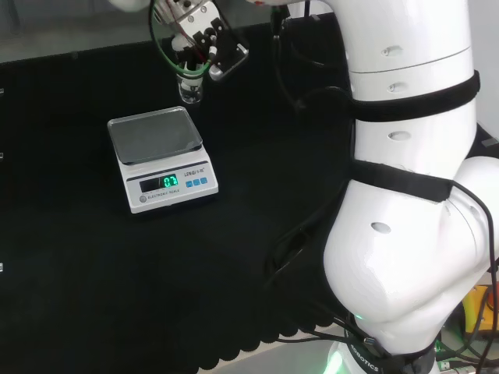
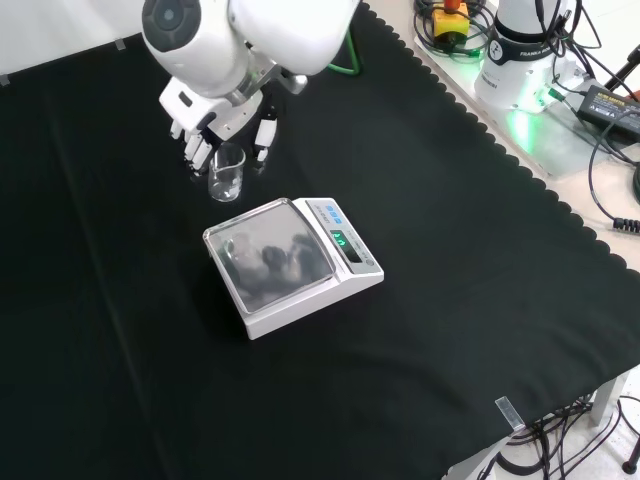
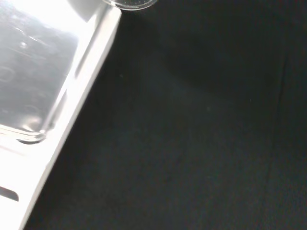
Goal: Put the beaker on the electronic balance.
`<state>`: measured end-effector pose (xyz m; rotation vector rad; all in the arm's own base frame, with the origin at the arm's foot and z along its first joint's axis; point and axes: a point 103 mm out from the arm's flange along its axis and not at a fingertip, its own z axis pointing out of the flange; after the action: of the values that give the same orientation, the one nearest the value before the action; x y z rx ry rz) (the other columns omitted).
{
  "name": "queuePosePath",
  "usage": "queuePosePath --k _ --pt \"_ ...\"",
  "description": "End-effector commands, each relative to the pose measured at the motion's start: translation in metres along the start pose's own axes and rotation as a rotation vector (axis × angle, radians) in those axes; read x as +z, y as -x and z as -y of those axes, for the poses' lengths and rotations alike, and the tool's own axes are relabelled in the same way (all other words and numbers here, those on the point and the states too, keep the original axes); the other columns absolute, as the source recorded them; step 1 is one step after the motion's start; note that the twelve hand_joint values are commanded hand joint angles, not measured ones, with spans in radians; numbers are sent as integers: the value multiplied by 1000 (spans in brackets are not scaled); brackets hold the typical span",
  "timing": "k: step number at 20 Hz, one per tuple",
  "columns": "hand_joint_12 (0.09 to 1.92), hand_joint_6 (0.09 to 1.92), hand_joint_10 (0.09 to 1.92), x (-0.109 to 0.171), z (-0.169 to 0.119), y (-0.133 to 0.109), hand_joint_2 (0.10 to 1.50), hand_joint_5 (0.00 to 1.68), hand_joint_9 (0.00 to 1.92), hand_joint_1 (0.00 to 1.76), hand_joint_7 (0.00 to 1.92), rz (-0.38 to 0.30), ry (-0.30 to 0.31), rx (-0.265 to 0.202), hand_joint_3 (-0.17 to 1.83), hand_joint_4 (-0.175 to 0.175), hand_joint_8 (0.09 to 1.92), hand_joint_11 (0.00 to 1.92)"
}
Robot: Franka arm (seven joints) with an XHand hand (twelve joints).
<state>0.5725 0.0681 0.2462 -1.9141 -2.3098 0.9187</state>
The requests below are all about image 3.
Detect white electronic balance steel pan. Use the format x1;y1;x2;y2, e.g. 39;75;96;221
0;0;123;230

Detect black bench cloth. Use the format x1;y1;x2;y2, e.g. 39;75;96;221
23;0;307;230

